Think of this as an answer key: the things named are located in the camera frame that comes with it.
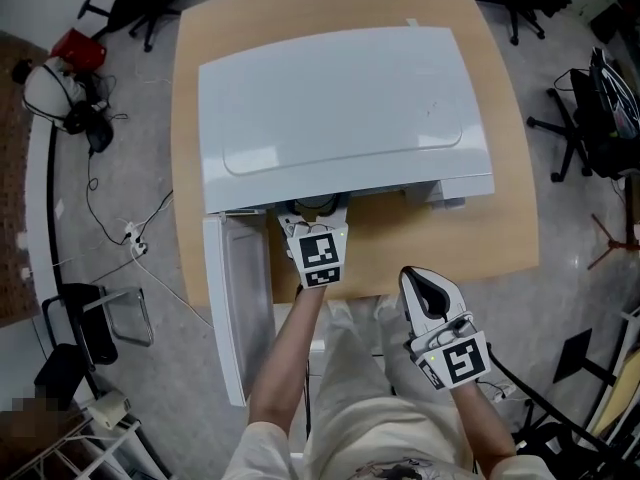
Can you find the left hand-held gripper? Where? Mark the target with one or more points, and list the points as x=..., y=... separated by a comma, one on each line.
x=320, y=253

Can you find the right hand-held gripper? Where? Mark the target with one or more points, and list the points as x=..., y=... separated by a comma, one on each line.
x=460, y=360

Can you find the person's left forearm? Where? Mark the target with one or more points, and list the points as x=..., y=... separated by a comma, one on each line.
x=287, y=363

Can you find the person's right forearm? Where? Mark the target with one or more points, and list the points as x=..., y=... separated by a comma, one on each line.
x=482, y=423

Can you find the white power strip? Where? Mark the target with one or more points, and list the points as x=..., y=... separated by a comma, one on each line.
x=500, y=392
x=136, y=238

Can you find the person's cream clothing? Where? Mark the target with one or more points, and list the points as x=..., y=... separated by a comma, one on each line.
x=380, y=418

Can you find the black phone on stand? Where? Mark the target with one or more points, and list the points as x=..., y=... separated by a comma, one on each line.
x=575, y=355

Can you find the wooden coat rack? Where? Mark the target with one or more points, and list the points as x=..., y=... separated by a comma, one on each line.
x=615, y=240

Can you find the leaning boards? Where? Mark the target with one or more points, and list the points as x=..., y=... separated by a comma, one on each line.
x=617, y=383

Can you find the black bag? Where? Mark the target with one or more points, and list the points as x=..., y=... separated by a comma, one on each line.
x=92, y=128

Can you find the red box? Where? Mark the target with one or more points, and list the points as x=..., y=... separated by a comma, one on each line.
x=80, y=50

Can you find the metal frame stool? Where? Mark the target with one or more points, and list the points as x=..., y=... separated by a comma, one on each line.
x=115, y=318

